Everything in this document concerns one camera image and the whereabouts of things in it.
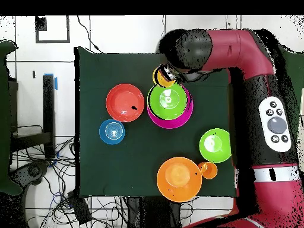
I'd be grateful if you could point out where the blue plastic bowl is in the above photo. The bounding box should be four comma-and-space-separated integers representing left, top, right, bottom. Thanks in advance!
99, 119, 126, 145

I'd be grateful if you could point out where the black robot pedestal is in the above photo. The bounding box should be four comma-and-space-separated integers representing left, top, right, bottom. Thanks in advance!
125, 196, 183, 228

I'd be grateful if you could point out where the large green plastic bowl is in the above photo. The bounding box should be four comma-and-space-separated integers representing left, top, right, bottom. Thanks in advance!
198, 128, 232, 164
147, 83, 189, 121

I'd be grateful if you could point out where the large orange plastic bowl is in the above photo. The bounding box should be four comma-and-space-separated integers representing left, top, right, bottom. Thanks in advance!
156, 156, 203, 203

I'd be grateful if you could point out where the pink plastic bowl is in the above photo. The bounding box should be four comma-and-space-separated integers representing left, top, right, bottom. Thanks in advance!
147, 87, 194, 129

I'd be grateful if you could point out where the red plastic bowl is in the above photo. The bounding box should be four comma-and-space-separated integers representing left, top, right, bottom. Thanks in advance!
106, 83, 145, 123

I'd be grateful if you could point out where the yellow plastic cup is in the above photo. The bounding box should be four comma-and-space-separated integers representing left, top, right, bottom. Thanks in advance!
152, 66, 177, 88

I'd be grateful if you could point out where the black chair base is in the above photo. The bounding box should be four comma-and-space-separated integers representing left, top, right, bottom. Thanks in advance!
10, 160, 52, 191

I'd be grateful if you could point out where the orange plastic cup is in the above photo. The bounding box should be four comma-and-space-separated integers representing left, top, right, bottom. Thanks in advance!
198, 161, 219, 180

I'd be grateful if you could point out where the black metal stand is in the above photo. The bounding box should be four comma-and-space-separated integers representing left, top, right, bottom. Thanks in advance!
9, 74, 58, 159

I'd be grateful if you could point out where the green cloth side table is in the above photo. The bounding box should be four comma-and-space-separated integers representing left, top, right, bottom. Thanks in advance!
0, 39, 23, 196
278, 45, 304, 96

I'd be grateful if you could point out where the dark green table cloth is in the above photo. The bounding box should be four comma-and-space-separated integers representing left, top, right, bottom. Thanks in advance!
74, 46, 238, 198

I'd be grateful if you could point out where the black square floor frame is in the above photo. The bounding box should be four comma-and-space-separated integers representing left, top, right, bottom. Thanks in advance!
34, 15, 71, 44

